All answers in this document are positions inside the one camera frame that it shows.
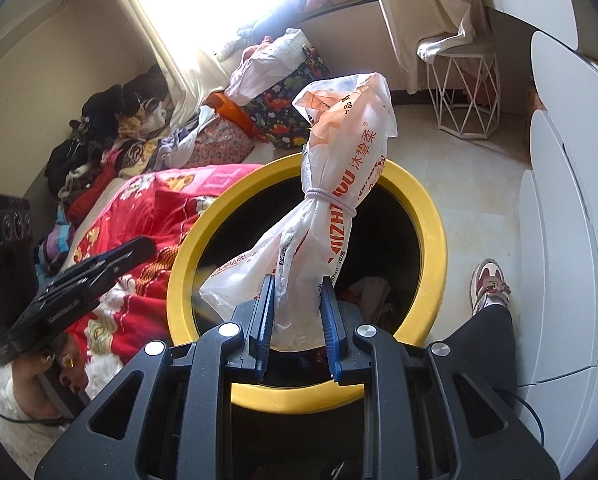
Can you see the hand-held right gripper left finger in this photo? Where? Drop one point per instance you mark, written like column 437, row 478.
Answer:
column 268, row 320

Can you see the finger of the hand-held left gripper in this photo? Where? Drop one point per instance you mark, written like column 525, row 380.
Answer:
column 74, row 272
column 124, row 260

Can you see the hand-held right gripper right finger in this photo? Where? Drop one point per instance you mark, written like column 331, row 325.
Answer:
column 331, row 330

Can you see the yellow rimmed black trash bin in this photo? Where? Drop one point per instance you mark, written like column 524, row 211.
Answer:
column 184, row 280

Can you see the white printed plastic bag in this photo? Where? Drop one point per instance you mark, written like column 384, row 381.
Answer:
column 339, row 170

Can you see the person's left hand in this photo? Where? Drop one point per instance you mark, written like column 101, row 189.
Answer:
column 34, row 380

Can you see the blue striped cloth bundle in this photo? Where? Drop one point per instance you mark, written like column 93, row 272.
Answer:
column 56, row 242

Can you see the red floral blanket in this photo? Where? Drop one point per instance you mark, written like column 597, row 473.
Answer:
column 144, row 225

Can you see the grey upholstered bed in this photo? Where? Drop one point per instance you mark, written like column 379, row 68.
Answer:
column 94, row 205

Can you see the red cloth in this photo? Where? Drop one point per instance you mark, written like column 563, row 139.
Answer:
column 96, row 192

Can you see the yellow black patterned cloth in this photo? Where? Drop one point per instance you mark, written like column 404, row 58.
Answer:
column 134, row 157

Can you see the lilac white cloth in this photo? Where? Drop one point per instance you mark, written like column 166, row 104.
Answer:
column 184, row 137

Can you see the floral fabric bag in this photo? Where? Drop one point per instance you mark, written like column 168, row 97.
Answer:
column 219, row 142

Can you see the pile of dark clothes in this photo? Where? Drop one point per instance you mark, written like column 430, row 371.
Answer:
column 104, row 102

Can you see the white pink sneaker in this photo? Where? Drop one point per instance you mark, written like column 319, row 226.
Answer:
column 489, row 280

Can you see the orange bag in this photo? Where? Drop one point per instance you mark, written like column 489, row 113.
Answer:
column 226, row 107

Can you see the cream curtain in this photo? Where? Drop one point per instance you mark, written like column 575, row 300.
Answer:
column 189, row 75
column 429, row 10

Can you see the dinosaur print storage bag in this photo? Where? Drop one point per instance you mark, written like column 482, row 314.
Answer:
column 274, row 110

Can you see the dark jacket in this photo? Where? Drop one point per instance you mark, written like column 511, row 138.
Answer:
column 269, row 25

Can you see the white dresser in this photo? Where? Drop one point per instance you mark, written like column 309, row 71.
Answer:
column 569, row 185

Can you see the orange cardboard box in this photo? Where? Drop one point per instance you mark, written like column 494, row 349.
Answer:
column 536, row 95

